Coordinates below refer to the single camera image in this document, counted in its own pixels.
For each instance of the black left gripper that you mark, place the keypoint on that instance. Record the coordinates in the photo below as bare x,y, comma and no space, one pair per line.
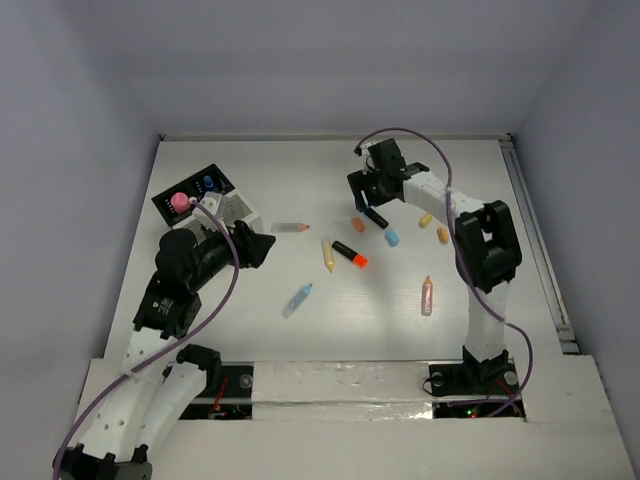
244,245

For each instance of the light blue marker cap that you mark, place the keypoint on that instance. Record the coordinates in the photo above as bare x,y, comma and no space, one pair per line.
391,237

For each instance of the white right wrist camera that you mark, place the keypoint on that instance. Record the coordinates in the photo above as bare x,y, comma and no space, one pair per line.
362,152

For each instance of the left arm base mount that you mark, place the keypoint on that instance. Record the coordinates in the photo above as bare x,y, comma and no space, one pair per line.
228,389

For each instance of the orange marker cap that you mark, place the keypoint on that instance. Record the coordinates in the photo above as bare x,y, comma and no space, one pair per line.
358,224

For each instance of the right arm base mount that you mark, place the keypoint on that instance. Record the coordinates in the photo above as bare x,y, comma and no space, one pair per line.
471,389

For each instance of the amber marker cap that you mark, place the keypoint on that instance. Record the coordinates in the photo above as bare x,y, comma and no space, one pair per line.
443,235

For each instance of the black highlighter orange cap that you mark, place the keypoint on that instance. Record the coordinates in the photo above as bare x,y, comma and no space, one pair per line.
351,255

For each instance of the light blue marker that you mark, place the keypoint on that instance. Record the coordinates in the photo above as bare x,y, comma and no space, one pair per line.
298,298

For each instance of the orange-tipped clear marker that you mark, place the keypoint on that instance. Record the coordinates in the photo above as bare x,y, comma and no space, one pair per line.
289,227

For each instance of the pink-capped marker tube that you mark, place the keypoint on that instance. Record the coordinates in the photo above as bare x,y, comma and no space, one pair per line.
180,203

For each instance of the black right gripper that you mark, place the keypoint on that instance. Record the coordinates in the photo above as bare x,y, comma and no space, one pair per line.
360,183

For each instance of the pink marker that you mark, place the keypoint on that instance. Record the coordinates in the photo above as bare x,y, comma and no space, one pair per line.
427,297

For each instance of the white slotted organizer box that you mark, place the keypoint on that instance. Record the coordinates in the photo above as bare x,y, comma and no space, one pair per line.
240,210

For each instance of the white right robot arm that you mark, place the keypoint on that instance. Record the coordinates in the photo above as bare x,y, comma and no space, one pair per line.
487,254

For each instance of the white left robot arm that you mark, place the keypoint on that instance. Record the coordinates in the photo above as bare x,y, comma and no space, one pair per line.
162,370

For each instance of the yellow uncapped marker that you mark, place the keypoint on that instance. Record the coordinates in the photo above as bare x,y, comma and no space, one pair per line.
328,256

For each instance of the black highlighter blue cap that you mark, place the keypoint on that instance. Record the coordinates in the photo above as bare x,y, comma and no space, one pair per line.
376,218

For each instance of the yellow marker cap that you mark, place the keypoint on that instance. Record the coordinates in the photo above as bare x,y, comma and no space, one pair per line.
425,220

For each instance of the aluminium rail at wall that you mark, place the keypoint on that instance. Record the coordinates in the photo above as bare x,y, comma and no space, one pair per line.
564,330

